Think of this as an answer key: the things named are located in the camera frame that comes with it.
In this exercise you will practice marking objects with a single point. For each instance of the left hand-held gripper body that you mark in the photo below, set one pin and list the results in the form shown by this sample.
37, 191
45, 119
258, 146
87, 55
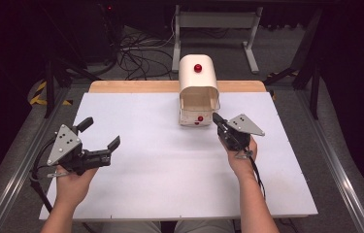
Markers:
72, 153

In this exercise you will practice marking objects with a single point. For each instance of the red ball knob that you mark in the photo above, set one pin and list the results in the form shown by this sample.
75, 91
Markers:
197, 68

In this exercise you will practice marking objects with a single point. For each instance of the cream drawer with red knob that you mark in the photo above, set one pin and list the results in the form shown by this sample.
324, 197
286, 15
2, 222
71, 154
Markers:
189, 123

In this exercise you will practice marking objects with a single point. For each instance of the person's right leg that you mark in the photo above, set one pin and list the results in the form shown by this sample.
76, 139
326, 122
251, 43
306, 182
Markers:
205, 226

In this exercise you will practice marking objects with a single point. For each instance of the cream plastic drawer cabinet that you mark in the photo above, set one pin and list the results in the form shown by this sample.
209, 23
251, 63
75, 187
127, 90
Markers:
197, 81

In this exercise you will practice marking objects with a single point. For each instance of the aluminium floor rail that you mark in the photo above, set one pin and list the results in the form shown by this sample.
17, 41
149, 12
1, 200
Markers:
335, 174
17, 181

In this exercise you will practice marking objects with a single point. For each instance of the black computer case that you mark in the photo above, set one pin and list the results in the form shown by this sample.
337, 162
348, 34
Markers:
98, 29

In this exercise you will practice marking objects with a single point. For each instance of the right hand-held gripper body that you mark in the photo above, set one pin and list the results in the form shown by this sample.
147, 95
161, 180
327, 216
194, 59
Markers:
238, 137

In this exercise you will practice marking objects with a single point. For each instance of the person's right hand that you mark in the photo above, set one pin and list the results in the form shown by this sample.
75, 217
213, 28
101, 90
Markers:
241, 163

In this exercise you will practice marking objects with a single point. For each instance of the person's left leg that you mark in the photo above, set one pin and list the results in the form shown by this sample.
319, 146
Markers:
131, 227

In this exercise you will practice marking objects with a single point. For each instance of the desk with white metal frame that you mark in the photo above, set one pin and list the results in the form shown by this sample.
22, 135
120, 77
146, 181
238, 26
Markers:
215, 20

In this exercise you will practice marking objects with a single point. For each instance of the person's leg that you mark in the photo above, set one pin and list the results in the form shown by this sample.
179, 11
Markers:
205, 226
131, 227

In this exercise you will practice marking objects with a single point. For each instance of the clear-front drawer with red knob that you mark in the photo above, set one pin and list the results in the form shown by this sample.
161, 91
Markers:
199, 114

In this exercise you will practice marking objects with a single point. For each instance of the yellow black hazard tape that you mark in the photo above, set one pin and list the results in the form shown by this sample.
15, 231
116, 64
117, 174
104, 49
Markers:
40, 95

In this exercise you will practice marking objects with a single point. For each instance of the white table board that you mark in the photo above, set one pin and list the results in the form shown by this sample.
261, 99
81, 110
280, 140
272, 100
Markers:
170, 168

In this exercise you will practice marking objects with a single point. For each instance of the person's left hand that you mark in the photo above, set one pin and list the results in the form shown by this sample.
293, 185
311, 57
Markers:
74, 186

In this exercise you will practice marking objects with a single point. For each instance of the black metal stand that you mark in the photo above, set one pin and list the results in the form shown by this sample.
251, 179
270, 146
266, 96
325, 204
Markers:
305, 71
56, 81

